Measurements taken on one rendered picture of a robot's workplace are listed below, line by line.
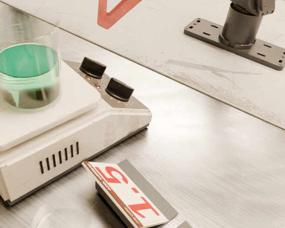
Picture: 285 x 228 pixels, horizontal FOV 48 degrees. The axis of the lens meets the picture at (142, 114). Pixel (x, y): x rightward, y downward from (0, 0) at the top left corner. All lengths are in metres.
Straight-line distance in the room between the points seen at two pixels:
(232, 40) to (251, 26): 0.04
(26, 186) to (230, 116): 0.29
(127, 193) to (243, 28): 0.39
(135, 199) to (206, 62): 0.32
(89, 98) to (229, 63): 0.33
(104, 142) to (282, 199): 0.22
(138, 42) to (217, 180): 0.31
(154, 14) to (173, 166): 0.40
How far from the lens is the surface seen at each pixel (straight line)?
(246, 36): 0.62
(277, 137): 0.48
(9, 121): 0.32
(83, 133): 0.34
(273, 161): 0.44
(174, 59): 0.57
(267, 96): 0.55
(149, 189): 0.36
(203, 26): 0.67
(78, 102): 0.33
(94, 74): 0.42
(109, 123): 0.36
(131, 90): 0.39
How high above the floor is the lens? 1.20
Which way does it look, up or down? 43 degrees down
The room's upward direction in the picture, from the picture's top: 8 degrees clockwise
